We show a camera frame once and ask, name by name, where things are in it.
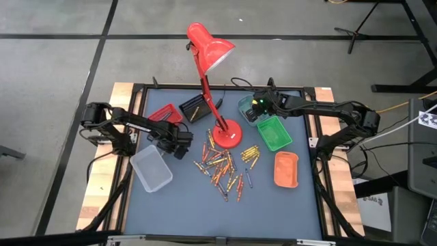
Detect teal plastic basket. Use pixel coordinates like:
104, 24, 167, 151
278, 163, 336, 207
238, 94, 270, 128

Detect green mesh basket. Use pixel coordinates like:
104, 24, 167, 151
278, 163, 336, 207
256, 115, 294, 152

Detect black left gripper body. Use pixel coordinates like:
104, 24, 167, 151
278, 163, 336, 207
157, 126, 194, 151

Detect dark grey box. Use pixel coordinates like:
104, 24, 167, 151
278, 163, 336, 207
391, 186, 433, 244

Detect grey metal cabinet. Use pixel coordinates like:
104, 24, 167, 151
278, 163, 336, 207
408, 98, 437, 200

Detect grey metal bracket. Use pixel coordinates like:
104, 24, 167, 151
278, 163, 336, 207
0, 145, 27, 161

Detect black desk frame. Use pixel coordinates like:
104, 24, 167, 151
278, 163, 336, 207
371, 0, 437, 94

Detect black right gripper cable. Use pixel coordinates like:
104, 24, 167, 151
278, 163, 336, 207
230, 77, 257, 94

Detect black mesh basket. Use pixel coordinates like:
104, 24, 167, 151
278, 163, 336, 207
178, 94, 214, 124

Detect white cardboard box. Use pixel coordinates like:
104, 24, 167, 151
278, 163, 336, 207
354, 193, 393, 233

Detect black tripod stand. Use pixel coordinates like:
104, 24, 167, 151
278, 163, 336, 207
333, 0, 382, 55

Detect orange plastic bin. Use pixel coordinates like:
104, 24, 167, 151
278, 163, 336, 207
273, 151, 300, 189

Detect red mesh basket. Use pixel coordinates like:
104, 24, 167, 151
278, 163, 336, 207
147, 103, 184, 124

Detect blue-grey table mat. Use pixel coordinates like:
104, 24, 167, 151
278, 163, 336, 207
124, 88, 324, 240

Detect clear plastic bin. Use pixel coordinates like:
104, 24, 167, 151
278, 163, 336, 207
129, 144, 174, 193

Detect yellow power cable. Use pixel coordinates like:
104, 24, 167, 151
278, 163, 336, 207
375, 90, 437, 114

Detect black floor cable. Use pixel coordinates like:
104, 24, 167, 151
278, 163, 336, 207
360, 140, 410, 152

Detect red desk lamp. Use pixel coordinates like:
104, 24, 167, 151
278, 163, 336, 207
186, 22, 244, 150

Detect white cable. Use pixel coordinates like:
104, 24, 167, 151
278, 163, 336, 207
358, 104, 437, 146

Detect black keyboard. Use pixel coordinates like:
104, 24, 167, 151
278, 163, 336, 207
420, 200, 437, 246

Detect black lamp cord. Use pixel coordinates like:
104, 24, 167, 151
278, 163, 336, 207
214, 87, 227, 110

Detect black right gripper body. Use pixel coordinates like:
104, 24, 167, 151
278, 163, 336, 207
251, 87, 286, 115

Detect white printed marker sheet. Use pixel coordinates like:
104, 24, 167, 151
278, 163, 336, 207
418, 111, 437, 130

